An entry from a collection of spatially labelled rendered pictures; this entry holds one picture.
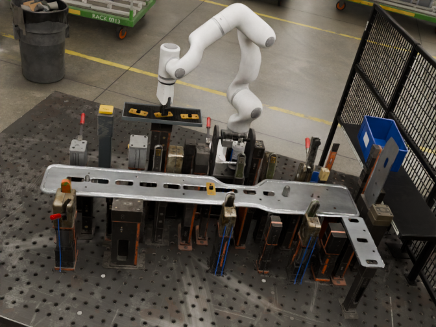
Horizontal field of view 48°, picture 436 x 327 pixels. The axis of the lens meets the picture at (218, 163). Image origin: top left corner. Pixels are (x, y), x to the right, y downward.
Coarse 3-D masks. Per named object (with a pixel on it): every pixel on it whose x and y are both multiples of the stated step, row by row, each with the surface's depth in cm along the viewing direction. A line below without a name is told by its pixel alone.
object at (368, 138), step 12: (372, 120) 261; (384, 120) 261; (360, 132) 262; (372, 132) 265; (384, 132) 265; (396, 132) 253; (360, 144) 259; (372, 144) 241; (384, 144) 264; (396, 156) 238; (396, 168) 242
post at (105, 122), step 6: (102, 114) 223; (108, 114) 224; (102, 120) 224; (108, 120) 224; (102, 126) 226; (108, 126) 226; (102, 132) 228; (108, 132) 228; (102, 138) 231; (108, 138) 231; (102, 144) 232; (108, 144) 233; (102, 150) 234; (108, 150) 235; (102, 156) 237; (108, 156) 237; (102, 162) 239; (108, 162) 239; (102, 180) 245
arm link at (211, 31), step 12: (204, 24) 211; (216, 24) 209; (192, 36) 209; (204, 36) 209; (216, 36) 211; (192, 48) 205; (204, 48) 212; (180, 60) 203; (192, 60) 204; (168, 72) 206; (180, 72) 204
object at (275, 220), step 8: (272, 216) 207; (272, 224) 203; (280, 224) 204; (272, 232) 204; (272, 240) 207; (264, 248) 214; (272, 248) 212; (264, 256) 214; (256, 264) 223; (264, 264) 217; (264, 272) 219
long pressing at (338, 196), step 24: (48, 168) 209; (72, 168) 211; (96, 168) 213; (48, 192) 197; (96, 192) 201; (120, 192) 203; (144, 192) 205; (168, 192) 208; (192, 192) 210; (216, 192) 213; (240, 192) 216; (312, 192) 224; (336, 192) 227; (336, 216) 214
